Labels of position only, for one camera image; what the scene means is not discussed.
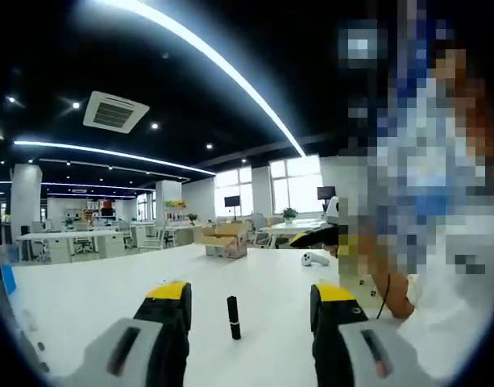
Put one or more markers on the person's white shirt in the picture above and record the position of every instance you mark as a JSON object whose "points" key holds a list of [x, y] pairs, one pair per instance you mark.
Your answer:
{"points": [[452, 322]]}

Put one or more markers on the white handheld controller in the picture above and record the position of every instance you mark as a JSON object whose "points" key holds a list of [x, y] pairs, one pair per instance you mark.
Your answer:
{"points": [[313, 260]]}

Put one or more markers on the black gold lipstick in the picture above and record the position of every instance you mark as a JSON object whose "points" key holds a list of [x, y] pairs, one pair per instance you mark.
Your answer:
{"points": [[233, 318]]}

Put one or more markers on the black monitor on stand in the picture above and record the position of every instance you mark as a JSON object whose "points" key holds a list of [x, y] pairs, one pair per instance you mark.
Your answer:
{"points": [[231, 201]]}

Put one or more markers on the blue board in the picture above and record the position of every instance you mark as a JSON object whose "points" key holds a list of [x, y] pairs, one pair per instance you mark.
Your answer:
{"points": [[9, 278]]}

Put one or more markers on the white ceiling air vent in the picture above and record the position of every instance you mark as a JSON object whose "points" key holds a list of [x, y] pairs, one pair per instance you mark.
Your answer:
{"points": [[115, 113]]}

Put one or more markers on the white office desk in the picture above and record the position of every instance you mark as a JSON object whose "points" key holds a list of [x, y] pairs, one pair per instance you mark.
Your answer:
{"points": [[287, 227], [69, 238]]}

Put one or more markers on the white office chair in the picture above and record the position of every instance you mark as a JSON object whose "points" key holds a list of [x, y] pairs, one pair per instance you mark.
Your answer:
{"points": [[258, 225]]}

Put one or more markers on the black computer monitor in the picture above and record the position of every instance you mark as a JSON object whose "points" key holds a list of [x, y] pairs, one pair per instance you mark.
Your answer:
{"points": [[326, 193]]}

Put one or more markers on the long ceiling light strip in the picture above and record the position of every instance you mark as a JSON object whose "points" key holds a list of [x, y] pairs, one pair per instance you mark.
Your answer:
{"points": [[109, 153], [230, 68]]}

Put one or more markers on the open cardboard box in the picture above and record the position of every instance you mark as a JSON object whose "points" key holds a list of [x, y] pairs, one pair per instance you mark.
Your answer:
{"points": [[224, 242]]}

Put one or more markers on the potted green plant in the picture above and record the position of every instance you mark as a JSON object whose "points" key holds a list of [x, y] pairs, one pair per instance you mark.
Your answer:
{"points": [[289, 213], [192, 218]]}

